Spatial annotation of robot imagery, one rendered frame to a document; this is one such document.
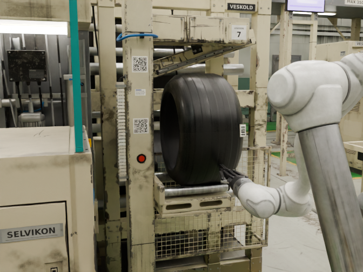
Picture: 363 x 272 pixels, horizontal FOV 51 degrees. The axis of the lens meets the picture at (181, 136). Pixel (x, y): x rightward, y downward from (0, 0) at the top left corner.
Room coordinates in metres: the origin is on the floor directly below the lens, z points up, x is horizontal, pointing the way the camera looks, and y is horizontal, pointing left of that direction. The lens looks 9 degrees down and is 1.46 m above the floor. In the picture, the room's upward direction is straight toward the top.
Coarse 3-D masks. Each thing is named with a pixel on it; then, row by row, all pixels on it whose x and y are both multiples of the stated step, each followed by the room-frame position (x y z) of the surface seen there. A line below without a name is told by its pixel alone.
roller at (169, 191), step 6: (180, 186) 1.78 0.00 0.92; (186, 186) 1.79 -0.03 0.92; (192, 186) 1.79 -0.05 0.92; (198, 186) 1.80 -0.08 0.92; (204, 186) 1.80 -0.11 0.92; (210, 186) 1.81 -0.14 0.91; (216, 186) 1.82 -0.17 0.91; (222, 186) 1.83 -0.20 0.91; (228, 186) 1.83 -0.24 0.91; (168, 192) 1.75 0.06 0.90; (174, 192) 1.76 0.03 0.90; (180, 192) 1.76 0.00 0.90; (186, 192) 1.77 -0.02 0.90; (192, 192) 1.78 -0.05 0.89; (198, 192) 1.79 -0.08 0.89; (204, 192) 1.80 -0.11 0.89; (210, 192) 1.81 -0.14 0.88
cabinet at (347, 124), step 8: (360, 104) 5.53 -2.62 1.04; (352, 112) 5.68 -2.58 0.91; (360, 112) 5.52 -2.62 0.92; (344, 120) 5.83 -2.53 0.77; (352, 120) 5.66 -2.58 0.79; (360, 120) 5.50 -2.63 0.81; (344, 128) 5.82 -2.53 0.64; (352, 128) 5.65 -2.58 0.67; (360, 128) 5.49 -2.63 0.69; (344, 136) 5.81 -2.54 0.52; (352, 136) 5.64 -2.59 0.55; (360, 136) 5.48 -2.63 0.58; (352, 152) 5.62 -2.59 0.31; (352, 160) 5.61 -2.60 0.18; (360, 160) 5.45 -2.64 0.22; (352, 168) 5.61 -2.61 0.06; (360, 168) 5.43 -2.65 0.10
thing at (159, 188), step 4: (156, 176) 1.87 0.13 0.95; (156, 180) 1.80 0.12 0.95; (156, 184) 1.76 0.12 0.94; (160, 184) 1.73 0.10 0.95; (156, 188) 1.76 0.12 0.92; (160, 188) 1.70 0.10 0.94; (164, 188) 1.71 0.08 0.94; (156, 192) 1.76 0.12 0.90; (160, 192) 1.70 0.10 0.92; (164, 192) 1.71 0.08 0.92; (156, 196) 1.76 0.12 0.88; (160, 196) 1.70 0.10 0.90; (164, 196) 1.71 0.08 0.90; (156, 200) 1.76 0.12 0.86; (160, 200) 1.70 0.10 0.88; (164, 200) 1.70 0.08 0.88; (160, 204) 1.70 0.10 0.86; (164, 204) 1.71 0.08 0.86
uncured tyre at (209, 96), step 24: (168, 96) 2.02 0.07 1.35; (192, 96) 1.72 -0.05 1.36; (216, 96) 1.75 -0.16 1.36; (168, 120) 2.19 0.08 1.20; (192, 120) 1.67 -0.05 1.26; (216, 120) 1.69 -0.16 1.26; (240, 120) 1.75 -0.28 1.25; (168, 144) 2.15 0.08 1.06; (192, 144) 1.66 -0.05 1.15; (216, 144) 1.68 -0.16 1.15; (240, 144) 1.74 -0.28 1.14; (168, 168) 1.93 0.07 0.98; (192, 168) 1.70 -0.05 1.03; (216, 168) 1.72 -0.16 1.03
